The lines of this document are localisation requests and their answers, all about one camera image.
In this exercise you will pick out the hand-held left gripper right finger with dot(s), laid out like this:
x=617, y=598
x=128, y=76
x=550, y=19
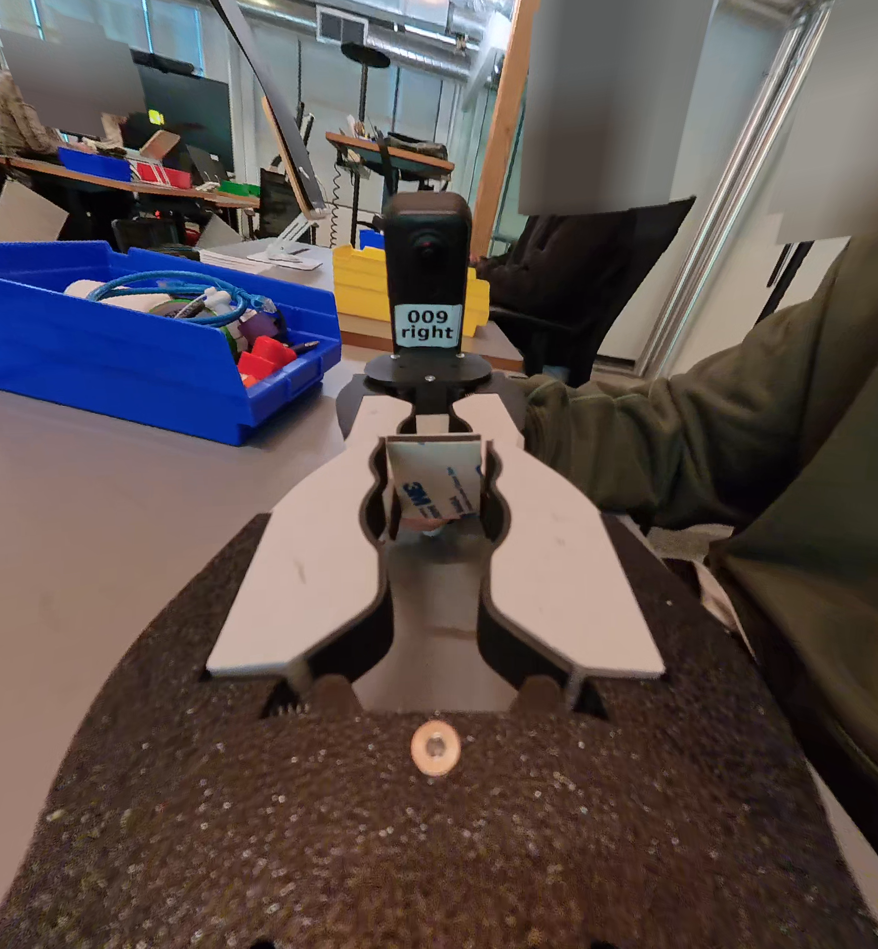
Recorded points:
x=557, y=593

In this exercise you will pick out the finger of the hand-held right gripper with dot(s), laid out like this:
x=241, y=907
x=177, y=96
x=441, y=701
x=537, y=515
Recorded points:
x=379, y=415
x=490, y=415

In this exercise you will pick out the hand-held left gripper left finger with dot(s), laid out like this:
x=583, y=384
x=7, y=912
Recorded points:
x=298, y=593

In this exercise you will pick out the white double-sided tape piece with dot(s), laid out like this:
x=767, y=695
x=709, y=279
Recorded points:
x=439, y=482

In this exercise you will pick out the person's right forearm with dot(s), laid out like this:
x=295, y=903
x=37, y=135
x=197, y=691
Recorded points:
x=668, y=445

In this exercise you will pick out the yellow storage bin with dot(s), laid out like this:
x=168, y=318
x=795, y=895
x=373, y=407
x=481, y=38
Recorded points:
x=357, y=289

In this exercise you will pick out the wooden standing desk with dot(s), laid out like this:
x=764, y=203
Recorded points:
x=409, y=157

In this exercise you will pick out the red plastic block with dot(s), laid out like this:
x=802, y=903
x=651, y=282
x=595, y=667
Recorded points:
x=255, y=369
x=276, y=350

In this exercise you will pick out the white board stand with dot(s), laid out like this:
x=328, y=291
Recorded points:
x=298, y=226

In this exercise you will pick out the purple plastic piece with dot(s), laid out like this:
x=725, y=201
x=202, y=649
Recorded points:
x=261, y=326

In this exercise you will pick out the small black screen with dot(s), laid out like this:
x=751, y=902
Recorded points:
x=279, y=200

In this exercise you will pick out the white papers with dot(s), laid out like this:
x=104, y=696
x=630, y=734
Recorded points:
x=261, y=258

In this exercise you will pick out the wooden display board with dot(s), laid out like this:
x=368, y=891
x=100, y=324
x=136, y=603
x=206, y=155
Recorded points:
x=298, y=159

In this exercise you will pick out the green bin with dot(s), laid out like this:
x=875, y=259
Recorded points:
x=240, y=189

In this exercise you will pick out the black pole lamp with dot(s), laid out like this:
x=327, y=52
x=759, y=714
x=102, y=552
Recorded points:
x=365, y=53

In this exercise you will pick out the person's dark trousers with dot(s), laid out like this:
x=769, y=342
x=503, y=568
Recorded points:
x=794, y=704

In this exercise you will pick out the large blue storage bin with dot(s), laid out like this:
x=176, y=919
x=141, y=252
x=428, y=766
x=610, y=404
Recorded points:
x=112, y=356

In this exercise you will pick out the black monitor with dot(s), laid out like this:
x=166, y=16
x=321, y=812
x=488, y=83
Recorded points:
x=194, y=111

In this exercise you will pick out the red bin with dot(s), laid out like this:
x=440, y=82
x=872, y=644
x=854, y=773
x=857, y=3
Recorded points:
x=161, y=176

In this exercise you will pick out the beige panel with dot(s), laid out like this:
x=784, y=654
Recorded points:
x=161, y=144

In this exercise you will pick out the person's olive sweater torso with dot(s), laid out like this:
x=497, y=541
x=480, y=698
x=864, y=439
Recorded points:
x=854, y=519

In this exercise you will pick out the white tape roll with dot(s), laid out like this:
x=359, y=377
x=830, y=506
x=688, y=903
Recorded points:
x=98, y=290

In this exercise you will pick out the chrome metal pipe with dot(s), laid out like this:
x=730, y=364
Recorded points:
x=735, y=170

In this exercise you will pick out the grey panel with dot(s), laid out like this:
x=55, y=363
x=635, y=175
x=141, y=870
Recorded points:
x=24, y=219

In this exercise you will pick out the wooden post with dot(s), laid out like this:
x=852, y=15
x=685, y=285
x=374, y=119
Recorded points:
x=505, y=111

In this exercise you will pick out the wall air vent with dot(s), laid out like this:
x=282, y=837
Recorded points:
x=342, y=26

